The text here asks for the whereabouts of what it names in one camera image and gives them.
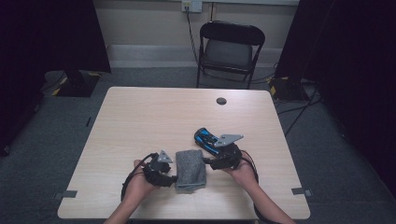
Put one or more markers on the black curtain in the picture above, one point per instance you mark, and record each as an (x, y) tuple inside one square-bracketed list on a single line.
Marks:
[(46, 37), (348, 62)]

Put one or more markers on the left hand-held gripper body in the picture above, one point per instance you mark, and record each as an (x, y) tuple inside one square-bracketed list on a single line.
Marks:
[(157, 171)]

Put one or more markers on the white wall socket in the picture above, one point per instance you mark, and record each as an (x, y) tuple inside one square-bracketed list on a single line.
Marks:
[(192, 5)]

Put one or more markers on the person's right hand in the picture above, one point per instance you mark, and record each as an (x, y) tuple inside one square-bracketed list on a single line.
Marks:
[(246, 174)]

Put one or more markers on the black folding chair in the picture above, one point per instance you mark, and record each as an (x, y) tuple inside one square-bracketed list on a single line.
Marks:
[(229, 53)]

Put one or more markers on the blue and black toy car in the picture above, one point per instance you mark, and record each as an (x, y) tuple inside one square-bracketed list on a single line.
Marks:
[(205, 138)]

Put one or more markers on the person's left hand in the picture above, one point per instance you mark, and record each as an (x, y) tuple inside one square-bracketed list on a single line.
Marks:
[(138, 186)]

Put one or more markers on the grey tape strip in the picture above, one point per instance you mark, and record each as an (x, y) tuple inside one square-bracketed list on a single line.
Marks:
[(65, 194), (301, 191)]

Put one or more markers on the round black table grommet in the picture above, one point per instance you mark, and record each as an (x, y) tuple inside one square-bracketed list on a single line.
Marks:
[(221, 101)]

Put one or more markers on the black stand base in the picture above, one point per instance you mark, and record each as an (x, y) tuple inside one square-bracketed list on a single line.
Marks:
[(77, 85), (288, 88)]

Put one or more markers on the grey towel cloth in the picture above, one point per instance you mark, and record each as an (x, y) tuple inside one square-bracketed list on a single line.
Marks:
[(190, 171)]

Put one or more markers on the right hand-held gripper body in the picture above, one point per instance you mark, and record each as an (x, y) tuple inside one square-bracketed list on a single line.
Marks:
[(230, 157)]

